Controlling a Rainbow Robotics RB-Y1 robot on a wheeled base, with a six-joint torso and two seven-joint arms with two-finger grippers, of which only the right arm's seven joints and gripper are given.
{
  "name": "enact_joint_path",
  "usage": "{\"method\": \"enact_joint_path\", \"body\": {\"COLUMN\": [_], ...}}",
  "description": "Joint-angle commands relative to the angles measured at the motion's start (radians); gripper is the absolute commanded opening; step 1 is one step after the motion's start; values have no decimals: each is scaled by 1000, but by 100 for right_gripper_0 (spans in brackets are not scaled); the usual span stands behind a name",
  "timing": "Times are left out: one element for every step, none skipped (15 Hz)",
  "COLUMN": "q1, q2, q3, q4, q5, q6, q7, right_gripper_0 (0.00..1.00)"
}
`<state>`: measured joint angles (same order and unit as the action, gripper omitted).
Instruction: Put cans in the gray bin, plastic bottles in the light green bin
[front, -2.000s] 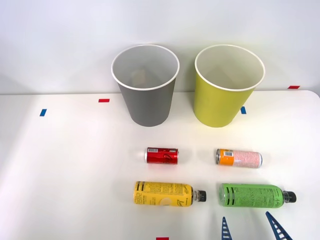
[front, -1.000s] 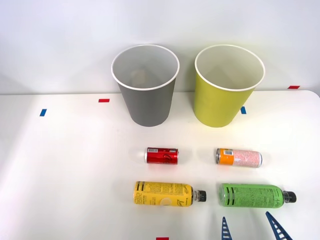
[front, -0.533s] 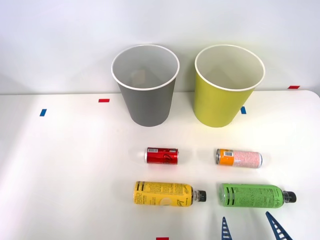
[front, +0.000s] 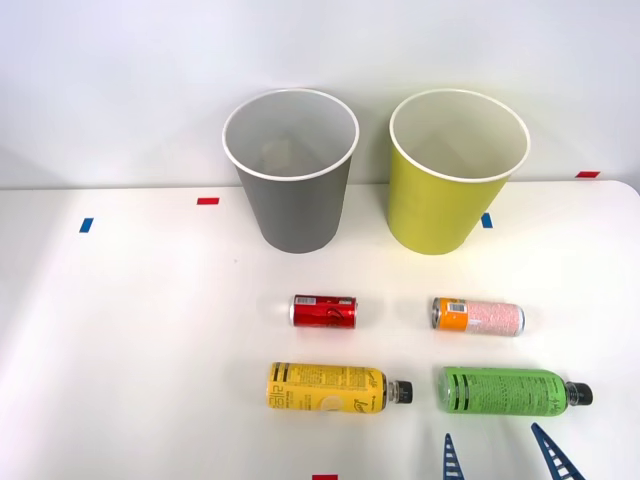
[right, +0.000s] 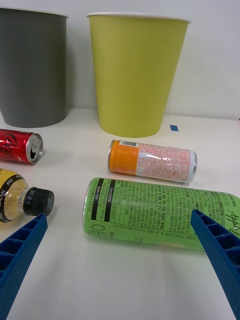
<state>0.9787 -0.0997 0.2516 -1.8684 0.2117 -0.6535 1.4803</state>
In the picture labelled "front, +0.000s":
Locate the grey plastic waste bin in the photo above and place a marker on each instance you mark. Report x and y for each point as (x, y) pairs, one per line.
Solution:
(295, 215)

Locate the yellow-green plastic waste bin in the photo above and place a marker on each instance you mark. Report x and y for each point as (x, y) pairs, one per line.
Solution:
(435, 215)

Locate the red drink can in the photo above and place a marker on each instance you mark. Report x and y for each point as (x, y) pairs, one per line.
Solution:
(325, 312)

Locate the orange and white drink can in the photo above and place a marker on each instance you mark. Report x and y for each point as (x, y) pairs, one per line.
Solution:
(480, 316)

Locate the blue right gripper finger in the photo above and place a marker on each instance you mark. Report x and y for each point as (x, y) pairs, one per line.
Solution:
(556, 457)
(452, 462)

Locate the yellow plastic bottle black cap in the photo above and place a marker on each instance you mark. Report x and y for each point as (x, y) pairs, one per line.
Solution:
(325, 387)

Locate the green plastic bottle black cap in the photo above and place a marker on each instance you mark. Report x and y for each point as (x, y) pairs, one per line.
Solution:
(500, 391)

